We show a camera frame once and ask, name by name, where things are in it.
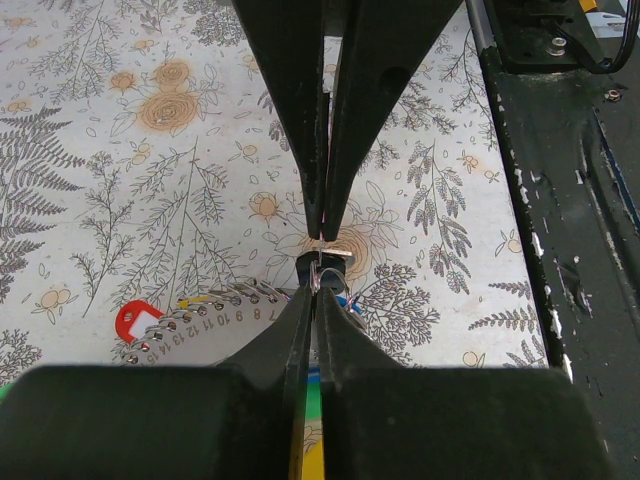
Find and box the yellow key tag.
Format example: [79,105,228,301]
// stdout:
[176,295,212,309]

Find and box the black key fob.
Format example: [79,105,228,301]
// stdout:
[295,250,350,303]

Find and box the green key tag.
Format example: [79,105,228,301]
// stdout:
[305,380,322,423]

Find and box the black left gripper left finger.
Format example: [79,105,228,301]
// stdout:
[1,287,313,479]

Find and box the red key tag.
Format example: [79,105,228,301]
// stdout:
[114,300,164,344]

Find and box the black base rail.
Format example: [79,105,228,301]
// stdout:
[467,1,639,479]

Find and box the floral table mat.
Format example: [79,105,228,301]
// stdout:
[0,0,574,480]

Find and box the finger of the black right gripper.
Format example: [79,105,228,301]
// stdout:
[233,0,325,239]
[323,1,460,241]

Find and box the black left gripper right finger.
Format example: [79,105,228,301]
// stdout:
[316,289,613,479]

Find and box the blue tagged key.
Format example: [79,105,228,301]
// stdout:
[336,295,361,315]

